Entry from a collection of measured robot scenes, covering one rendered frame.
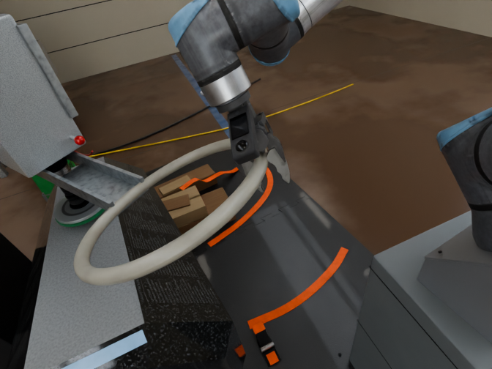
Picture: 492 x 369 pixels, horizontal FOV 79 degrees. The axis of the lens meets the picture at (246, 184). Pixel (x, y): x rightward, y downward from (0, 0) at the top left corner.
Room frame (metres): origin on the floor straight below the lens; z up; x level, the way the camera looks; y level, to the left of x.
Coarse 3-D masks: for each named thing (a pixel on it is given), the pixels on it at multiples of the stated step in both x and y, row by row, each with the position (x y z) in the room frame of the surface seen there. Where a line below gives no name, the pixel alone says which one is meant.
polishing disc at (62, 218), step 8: (64, 200) 0.99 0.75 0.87; (56, 208) 0.95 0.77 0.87; (64, 208) 0.94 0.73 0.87; (88, 208) 0.91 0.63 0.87; (96, 208) 0.90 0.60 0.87; (56, 216) 0.90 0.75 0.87; (64, 216) 0.89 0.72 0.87; (72, 216) 0.88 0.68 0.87; (80, 216) 0.87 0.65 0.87; (88, 216) 0.87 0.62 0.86
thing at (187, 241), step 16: (208, 144) 0.74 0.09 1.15; (224, 144) 0.70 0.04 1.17; (176, 160) 0.75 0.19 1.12; (192, 160) 0.74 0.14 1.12; (256, 160) 0.48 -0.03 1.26; (160, 176) 0.72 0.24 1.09; (256, 176) 0.43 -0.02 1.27; (128, 192) 0.67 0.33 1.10; (240, 192) 0.39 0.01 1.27; (112, 208) 0.61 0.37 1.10; (224, 208) 0.36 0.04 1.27; (240, 208) 0.37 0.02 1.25; (96, 224) 0.55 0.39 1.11; (208, 224) 0.33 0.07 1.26; (224, 224) 0.34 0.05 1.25; (96, 240) 0.50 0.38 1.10; (176, 240) 0.32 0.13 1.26; (192, 240) 0.31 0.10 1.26; (80, 256) 0.42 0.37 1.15; (144, 256) 0.31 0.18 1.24; (160, 256) 0.30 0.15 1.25; (176, 256) 0.30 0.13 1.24; (80, 272) 0.35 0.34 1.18; (96, 272) 0.33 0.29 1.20; (112, 272) 0.31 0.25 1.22; (128, 272) 0.30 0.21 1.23; (144, 272) 0.29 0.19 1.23
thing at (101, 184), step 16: (80, 160) 0.92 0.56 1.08; (96, 160) 0.85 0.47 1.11; (48, 176) 0.84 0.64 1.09; (64, 176) 0.87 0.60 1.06; (80, 176) 0.85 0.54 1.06; (96, 176) 0.83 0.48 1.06; (112, 176) 0.81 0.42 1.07; (128, 176) 0.74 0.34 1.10; (80, 192) 0.72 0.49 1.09; (96, 192) 0.74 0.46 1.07; (112, 192) 0.72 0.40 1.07; (144, 192) 0.69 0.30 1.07
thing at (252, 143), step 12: (240, 108) 0.52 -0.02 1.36; (228, 120) 0.51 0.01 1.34; (240, 120) 0.50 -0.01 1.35; (252, 120) 0.50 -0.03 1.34; (240, 132) 0.47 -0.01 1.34; (252, 132) 0.46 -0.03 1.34; (240, 144) 0.44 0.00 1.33; (252, 144) 0.43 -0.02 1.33; (240, 156) 0.42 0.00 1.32; (252, 156) 0.42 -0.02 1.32
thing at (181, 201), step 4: (180, 196) 1.57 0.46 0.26; (184, 196) 1.57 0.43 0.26; (188, 196) 1.56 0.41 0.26; (168, 200) 1.56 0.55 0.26; (172, 200) 1.55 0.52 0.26; (176, 200) 1.54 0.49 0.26; (180, 200) 1.54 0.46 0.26; (184, 200) 1.53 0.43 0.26; (188, 200) 1.52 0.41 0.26; (164, 204) 1.52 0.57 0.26; (168, 204) 1.52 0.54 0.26; (172, 204) 1.51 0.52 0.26; (176, 204) 1.50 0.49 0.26; (180, 204) 1.49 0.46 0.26; (184, 204) 1.48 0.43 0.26; (188, 204) 1.48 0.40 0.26; (168, 208) 1.48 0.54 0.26; (172, 208) 1.47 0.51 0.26; (176, 208) 1.47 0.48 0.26
